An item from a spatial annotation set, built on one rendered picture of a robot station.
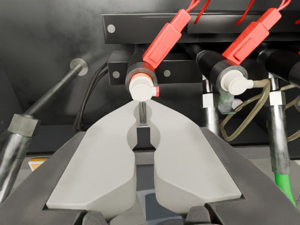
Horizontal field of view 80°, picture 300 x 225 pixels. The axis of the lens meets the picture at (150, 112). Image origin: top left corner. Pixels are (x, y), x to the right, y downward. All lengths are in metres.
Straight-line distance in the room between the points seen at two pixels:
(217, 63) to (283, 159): 0.14
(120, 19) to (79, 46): 0.19
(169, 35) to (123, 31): 0.11
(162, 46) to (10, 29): 0.38
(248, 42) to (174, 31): 0.07
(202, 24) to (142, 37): 0.08
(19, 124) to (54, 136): 0.33
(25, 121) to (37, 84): 0.33
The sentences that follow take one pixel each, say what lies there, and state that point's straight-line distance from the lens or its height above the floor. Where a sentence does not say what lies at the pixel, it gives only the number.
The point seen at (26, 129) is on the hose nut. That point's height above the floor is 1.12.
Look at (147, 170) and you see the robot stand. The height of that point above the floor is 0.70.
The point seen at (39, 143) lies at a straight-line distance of 0.50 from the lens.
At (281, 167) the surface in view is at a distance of 0.26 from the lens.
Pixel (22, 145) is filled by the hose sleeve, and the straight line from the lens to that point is 0.19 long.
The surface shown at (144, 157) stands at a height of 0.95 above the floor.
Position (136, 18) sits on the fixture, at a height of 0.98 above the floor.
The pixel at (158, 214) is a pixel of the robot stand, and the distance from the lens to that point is 0.74.
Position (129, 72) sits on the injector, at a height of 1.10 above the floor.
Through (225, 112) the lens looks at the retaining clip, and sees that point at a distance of 0.18.
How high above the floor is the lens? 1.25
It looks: 59 degrees down
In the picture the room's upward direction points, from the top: 174 degrees clockwise
